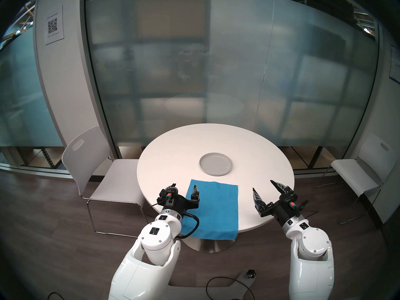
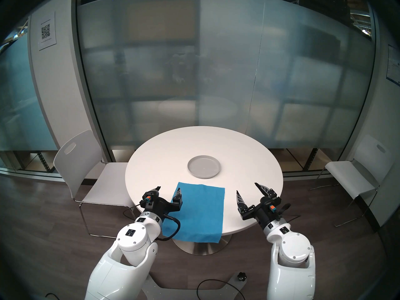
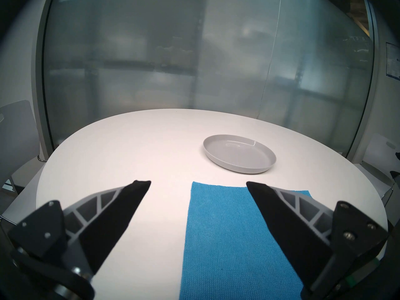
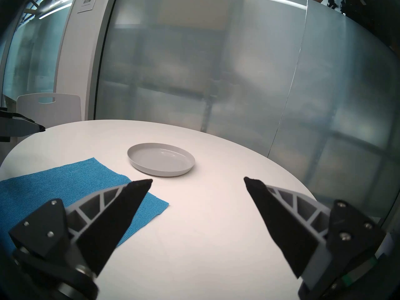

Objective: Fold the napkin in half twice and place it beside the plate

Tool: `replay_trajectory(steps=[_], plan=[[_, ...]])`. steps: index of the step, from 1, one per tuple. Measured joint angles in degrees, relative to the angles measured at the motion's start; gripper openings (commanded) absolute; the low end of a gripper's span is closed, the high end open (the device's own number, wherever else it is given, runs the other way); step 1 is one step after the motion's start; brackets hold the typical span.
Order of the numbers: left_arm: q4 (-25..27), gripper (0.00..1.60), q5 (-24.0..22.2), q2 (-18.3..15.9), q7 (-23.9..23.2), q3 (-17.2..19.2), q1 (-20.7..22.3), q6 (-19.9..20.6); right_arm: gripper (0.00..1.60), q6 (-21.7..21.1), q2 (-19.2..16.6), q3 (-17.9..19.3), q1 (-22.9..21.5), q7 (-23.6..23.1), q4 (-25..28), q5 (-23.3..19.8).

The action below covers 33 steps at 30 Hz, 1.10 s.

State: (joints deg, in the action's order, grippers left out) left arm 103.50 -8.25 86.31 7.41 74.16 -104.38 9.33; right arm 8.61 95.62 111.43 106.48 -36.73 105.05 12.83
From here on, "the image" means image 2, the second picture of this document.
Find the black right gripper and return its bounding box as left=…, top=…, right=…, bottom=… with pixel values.
left=236, top=182, right=282, bottom=227

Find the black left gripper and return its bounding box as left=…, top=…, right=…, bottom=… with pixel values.
left=147, top=186, right=183, bottom=222

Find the blue cloth napkin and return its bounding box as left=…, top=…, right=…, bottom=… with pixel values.
left=162, top=182, right=226, bottom=243

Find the grey round plate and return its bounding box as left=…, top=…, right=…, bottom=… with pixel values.
left=187, top=155, right=222, bottom=179

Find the brushed steel table base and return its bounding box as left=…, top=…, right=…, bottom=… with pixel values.
left=171, top=234, right=232, bottom=256

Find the white plastic chair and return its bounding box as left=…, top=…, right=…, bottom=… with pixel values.
left=309, top=134, right=395, bottom=227
left=53, top=130, right=138, bottom=239

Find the white QR code sign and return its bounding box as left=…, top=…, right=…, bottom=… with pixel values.
left=37, top=11, right=57, bottom=51

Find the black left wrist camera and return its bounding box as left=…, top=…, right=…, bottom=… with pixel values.
left=140, top=192, right=157, bottom=209

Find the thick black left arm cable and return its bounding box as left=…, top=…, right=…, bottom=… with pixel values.
left=156, top=214, right=181, bottom=241

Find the thin right camera cable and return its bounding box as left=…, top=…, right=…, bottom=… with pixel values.
left=280, top=203, right=301, bottom=224

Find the thin camera cable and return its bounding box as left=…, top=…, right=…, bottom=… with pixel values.
left=123, top=203, right=145, bottom=220
left=280, top=203, right=301, bottom=224

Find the thin left camera cable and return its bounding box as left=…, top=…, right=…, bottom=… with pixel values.
left=123, top=203, right=145, bottom=220

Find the black metal shelf frame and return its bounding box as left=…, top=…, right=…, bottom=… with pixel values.
left=305, top=148, right=320, bottom=172
left=30, top=151, right=55, bottom=172

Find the black looped floor cable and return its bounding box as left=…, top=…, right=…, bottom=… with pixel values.
left=196, top=279, right=246, bottom=300

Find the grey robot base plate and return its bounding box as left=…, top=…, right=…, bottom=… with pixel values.
left=141, top=270, right=249, bottom=300

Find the white wall poster blue trim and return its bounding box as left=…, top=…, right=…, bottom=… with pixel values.
left=386, top=45, right=400, bottom=86

